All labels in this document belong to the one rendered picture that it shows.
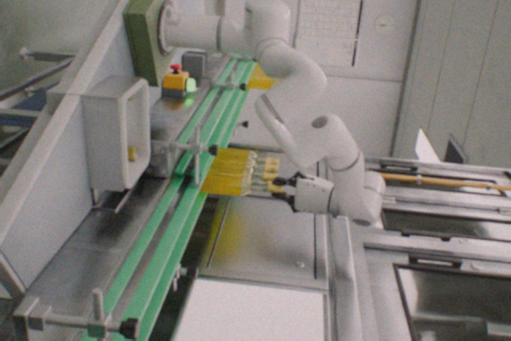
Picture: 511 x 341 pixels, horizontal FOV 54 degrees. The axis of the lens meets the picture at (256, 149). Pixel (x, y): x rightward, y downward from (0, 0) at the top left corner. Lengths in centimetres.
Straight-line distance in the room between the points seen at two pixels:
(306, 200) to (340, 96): 611
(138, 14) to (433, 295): 104
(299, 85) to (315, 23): 611
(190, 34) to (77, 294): 74
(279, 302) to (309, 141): 39
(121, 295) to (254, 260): 47
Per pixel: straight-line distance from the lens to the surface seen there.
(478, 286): 152
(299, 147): 110
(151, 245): 111
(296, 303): 122
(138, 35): 134
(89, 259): 105
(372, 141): 774
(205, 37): 137
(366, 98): 750
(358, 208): 122
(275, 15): 122
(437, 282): 148
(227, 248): 138
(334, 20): 720
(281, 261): 135
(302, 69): 111
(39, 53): 236
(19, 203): 94
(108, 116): 110
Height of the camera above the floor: 120
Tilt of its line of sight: 4 degrees down
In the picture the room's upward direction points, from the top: 95 degrees clockwise
